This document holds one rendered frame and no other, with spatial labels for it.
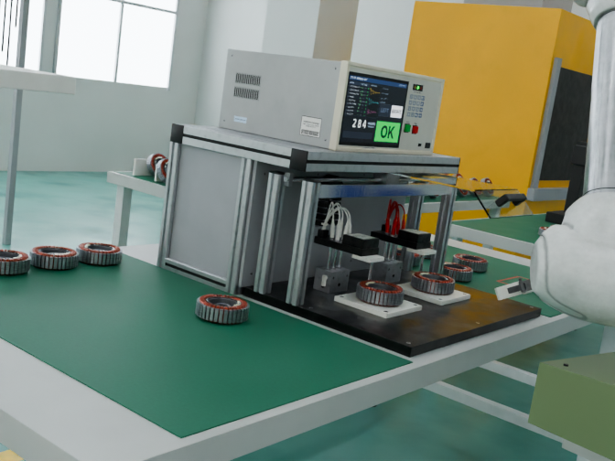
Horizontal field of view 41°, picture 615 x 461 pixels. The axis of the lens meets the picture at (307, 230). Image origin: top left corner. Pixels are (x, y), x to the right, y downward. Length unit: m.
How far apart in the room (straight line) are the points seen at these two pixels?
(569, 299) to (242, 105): 1.03
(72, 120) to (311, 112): 7.22
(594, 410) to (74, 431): 0.79
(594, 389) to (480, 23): 4.57
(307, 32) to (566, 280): 4.73
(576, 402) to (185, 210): 1.07
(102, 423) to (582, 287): 0.77
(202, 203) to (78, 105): 7.12
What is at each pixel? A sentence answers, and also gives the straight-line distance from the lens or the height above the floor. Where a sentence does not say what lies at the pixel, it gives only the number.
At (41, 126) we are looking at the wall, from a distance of 8.86.
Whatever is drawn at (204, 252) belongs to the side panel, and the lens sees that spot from 2.00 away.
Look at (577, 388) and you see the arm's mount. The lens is 1.40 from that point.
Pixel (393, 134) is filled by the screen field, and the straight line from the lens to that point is 2.07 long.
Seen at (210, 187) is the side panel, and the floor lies 0.98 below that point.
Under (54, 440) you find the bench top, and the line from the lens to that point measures 1.16.
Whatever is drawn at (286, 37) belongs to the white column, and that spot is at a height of 1.58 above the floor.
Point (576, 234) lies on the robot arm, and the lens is 1.41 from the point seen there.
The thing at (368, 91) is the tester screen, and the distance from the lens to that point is 1.96.
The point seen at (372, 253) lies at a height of 0.88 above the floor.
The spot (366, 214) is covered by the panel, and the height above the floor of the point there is 0.93.
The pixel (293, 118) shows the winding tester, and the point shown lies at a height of 1.17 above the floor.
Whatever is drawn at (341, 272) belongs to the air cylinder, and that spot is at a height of 0.82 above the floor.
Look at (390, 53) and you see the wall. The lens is 8.36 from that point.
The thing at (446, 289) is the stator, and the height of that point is 0.80.
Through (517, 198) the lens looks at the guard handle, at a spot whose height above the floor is 1.05.
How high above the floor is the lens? 1.25
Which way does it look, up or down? 10 degrees down
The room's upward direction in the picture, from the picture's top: 8 degrees clockwise
